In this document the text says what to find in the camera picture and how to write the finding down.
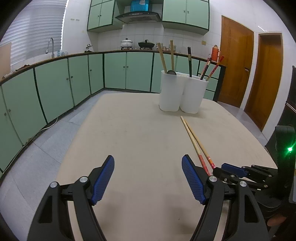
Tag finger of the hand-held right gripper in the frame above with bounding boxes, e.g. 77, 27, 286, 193
212, 167, 274, 192
221, 163, 278, 178

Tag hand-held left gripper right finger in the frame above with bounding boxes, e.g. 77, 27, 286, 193
181, 154, 271, 241

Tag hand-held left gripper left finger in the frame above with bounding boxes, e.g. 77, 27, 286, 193
27, 155, 115, 241

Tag wooden chopstick with red end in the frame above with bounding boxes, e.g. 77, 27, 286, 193
180, 116, 211, 176
205, 55, 225, 81
183, 118, 216, 169

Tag white two-compartment utensil holder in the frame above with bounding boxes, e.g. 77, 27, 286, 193
159, 70, 208, 114

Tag black chopstick with red end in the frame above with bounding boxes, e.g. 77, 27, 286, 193
199, 61, 211, 80

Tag plain bamboo chopstick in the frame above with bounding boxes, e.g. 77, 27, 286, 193
157, 42, 168, 74
170, 40, 175, 71

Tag person's right forearm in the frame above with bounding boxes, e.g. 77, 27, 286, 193
265, 214, 289, 241

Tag wooden door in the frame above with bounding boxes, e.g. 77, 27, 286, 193
244, 32, 284, 131
217, 15, 255, 108

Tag green three-drawer unit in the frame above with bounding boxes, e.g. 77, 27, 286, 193
198, 60, 226, 102

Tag green sink base cabinets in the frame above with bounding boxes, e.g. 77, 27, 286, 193
0, 53, 104, 173

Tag black chopstick with gold band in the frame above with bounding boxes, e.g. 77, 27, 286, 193
187, 47, 193, 77

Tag green stove base cabinets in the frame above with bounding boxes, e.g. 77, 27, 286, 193
103, 51, 201, 93

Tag orange thermos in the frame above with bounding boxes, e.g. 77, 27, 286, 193
211, 45, 220, 62

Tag white cooking pot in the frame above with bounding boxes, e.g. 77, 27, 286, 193
120, 38, 134, 50

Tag black wok with lid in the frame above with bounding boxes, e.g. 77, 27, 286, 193
138, 40, 155, 50

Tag chrome kitchen faucet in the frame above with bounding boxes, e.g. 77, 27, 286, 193
46, 38, 55, 58

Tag cardboard sheet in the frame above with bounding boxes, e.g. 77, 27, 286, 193
0, 42, 12, 75

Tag white window blinds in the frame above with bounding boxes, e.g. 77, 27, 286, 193
0, 0, 69, 70

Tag steel range hood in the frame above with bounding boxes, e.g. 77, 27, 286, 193
115, 11, 161, 24

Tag blue box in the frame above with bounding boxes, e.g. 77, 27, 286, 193
130, 0, 149, 12

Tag white cable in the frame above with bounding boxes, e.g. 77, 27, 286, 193
26, 116, 58, 142

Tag green wall cabinet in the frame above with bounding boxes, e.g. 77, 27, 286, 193
161, 0, 210, 36
87, 0, 123, 33

